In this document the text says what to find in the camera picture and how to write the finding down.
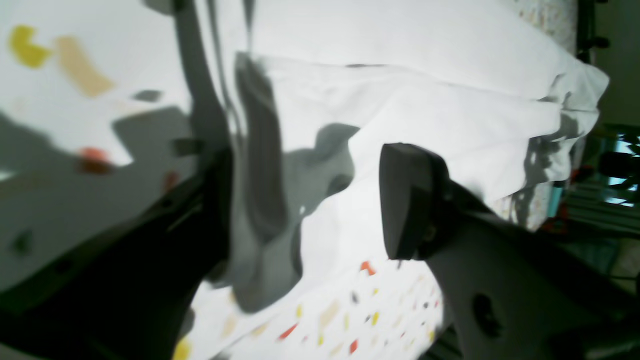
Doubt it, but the white T-shirt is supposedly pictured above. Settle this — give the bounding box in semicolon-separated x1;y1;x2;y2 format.
196;0;610;313

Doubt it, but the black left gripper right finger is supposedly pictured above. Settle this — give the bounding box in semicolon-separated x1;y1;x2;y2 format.
379;143;639;360

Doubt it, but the light blue highlighter pen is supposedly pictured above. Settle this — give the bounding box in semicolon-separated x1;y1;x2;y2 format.
546;180;567;218

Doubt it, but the terrazzo patterned table cloth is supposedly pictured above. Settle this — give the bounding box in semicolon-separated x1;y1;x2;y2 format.
0;0;581;360

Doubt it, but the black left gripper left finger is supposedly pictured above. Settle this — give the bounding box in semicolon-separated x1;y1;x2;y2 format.
1;149;233;360

